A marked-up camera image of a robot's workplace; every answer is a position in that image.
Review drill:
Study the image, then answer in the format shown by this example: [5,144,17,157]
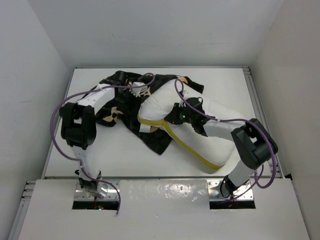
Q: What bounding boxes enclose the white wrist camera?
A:
[178,90,190,108]
[129,81,148,97]

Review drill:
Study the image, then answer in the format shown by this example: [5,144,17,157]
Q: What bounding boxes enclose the purple cable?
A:
[49,72,156,216]
[174,78,278,201]

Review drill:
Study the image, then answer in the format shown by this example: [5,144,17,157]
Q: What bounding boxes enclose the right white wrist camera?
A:
[178,90,190,108]

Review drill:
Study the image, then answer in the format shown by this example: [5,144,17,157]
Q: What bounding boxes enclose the metal base plate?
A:
[73,181,120,202]
[207,179,254,202]

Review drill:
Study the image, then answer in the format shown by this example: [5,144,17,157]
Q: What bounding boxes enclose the white foam front board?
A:
[19,179,309,240]

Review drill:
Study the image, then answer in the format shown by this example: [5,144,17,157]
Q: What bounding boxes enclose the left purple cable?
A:
[49,72,156,216]

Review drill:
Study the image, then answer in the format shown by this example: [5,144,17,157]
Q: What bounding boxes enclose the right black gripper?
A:
[165,103,195,125]

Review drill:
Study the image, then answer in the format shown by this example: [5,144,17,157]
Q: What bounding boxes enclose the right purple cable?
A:
[174,78,278,201]

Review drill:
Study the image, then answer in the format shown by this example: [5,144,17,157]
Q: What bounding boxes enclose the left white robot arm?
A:
[58,71,132,195]

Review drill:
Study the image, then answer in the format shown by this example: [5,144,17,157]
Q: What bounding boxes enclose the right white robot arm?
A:
[165,97,278,199]

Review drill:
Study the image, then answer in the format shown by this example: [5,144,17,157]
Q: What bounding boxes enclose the white pillow with yellow edge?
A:
[138,79,241,170]

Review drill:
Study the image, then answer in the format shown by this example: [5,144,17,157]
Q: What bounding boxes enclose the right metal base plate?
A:
[207,179,254,202]

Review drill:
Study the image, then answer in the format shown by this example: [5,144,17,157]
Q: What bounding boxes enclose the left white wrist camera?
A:
[129,81,148,97]

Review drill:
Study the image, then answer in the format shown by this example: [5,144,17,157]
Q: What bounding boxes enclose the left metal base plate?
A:
[73,181,120,202]

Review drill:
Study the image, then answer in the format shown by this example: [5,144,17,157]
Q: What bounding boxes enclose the black pillowcase with beige pattern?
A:
[95,73,204,155]

